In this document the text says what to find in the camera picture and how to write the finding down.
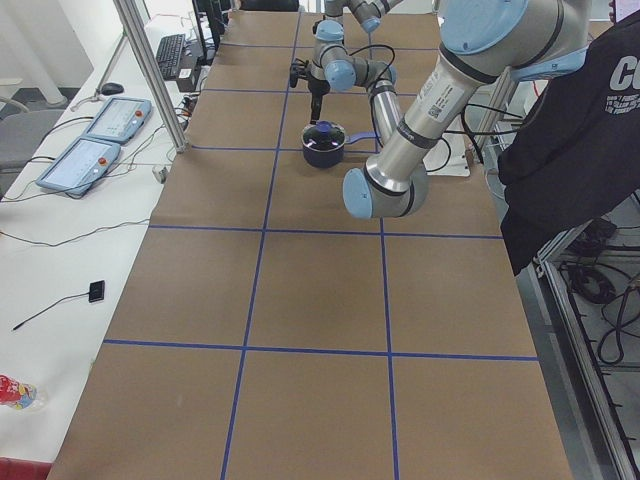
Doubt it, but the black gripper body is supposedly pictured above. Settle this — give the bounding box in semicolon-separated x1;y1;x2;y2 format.
307;74;330;99

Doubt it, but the glass pot lid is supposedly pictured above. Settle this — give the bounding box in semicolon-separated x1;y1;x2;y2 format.
302;120;346;152

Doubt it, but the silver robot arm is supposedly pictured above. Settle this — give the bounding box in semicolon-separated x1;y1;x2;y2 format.
302;0;401;145
343;1;590;219

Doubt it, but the dark blue saucepan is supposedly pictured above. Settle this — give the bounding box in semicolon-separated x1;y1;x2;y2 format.
301;130;375;169

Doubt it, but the black keyboard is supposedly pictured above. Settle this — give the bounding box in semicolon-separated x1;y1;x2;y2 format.
156;34;185;80

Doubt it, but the far blue teach pendant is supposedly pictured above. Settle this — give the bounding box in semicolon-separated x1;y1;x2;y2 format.
83;96;152;145

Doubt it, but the blue teach pendant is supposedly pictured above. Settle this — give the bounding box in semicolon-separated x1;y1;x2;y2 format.
83;96;152;145
36;136;121;196

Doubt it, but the black computer mouse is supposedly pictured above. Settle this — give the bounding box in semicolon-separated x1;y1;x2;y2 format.
100;82;124;96

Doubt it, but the near blue teach pendant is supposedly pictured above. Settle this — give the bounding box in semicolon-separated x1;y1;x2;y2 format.
36;136;121;196

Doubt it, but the person in black shirt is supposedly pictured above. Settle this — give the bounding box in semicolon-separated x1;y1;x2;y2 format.
498;13;639;273

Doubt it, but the small black square device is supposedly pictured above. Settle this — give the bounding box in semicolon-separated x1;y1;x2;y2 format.
88;280;106;303

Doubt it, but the red yellow snack bottle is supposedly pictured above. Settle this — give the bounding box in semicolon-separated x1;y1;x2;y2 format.
0;374;48;412

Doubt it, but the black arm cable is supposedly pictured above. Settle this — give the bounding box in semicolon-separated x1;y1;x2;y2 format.
344;43;399;96

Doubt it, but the white camera pillar base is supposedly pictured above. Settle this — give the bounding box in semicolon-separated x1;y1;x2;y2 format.
423;133;470;177

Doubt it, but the aluminium frame post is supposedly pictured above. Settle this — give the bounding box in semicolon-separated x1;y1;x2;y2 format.
113;0;187;154

